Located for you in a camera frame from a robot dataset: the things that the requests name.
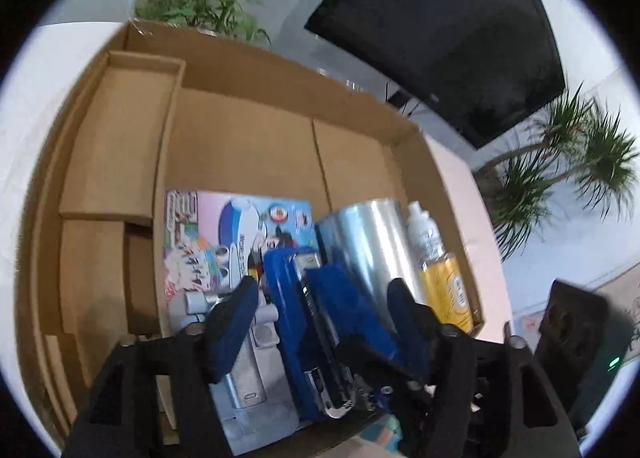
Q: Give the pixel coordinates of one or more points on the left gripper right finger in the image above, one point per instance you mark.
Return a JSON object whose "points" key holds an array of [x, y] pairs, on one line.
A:
{"points": [[471, 398]]}

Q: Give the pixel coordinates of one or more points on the yellow bottle white cap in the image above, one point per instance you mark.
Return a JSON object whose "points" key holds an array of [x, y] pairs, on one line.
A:
{"points": [[440, 272]]}

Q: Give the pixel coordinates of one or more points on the silver metal can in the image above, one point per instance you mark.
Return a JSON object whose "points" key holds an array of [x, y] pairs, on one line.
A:
{"points": [[368, 240]]}

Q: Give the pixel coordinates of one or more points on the blue stapler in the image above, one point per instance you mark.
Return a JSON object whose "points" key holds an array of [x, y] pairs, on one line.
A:
{"points": [[318, 306]]}

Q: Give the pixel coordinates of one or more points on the brown cardboard box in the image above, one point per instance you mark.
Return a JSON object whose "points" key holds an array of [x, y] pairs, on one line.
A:
{"points": [[114, 115]]}

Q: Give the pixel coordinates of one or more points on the colourful cartoon picture book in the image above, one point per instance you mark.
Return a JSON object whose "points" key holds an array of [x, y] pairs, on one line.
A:
{"points": [[211, 240]]}

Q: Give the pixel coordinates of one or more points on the spiky palm potted plant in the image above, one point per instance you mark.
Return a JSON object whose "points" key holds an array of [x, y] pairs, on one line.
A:
{"points": [[575, 140]]}

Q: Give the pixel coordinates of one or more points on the black flat screen monitor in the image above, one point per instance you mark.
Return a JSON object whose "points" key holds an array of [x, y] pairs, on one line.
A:
{"points": [[482, 65]]}

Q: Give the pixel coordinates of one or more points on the black camera unit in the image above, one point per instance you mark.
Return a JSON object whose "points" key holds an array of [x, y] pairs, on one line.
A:
{"points": [[583, 340]]}

